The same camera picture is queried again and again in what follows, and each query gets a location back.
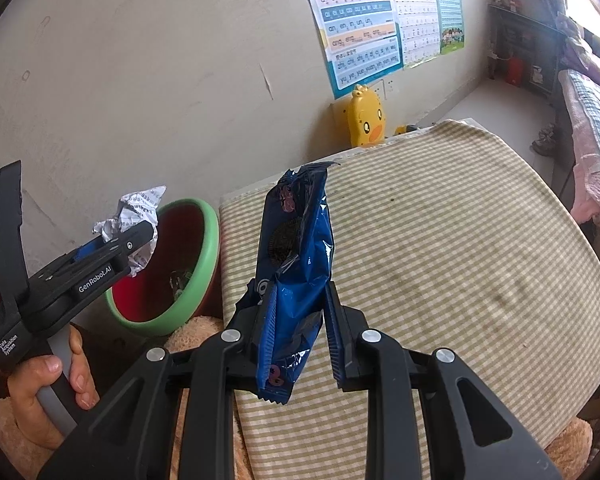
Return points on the dark shelf unit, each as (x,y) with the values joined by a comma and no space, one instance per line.
(528,51)

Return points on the blue alphabet wall poster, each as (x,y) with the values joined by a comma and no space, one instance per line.
(361,41)

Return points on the white printed paper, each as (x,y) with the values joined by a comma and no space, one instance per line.
(135,224)

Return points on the blue cookie wrapper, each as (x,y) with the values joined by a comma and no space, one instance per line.
(294,266)

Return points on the bed with plaid blanket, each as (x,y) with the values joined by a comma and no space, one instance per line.
(582,99)

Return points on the green number wall poster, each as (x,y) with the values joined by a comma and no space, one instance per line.
(451,24)

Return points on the white chart wall poster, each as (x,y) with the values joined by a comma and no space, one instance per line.
(419,27)

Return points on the left hand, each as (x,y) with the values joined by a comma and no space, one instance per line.
(40,391)

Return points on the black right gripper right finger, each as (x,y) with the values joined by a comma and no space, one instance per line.
(426,412)

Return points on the checkered beige table cloth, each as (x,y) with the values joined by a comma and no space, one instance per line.
(445,238)

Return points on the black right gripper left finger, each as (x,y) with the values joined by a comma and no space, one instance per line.
(169,415)

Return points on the pink pillow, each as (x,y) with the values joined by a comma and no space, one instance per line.
(578,54)

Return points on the green red trash bin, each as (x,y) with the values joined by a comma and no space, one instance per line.
(182,278)

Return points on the yellow duck toy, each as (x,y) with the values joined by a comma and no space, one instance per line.
(361,116)

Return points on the shoes on floor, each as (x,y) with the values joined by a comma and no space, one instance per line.
(545,144)

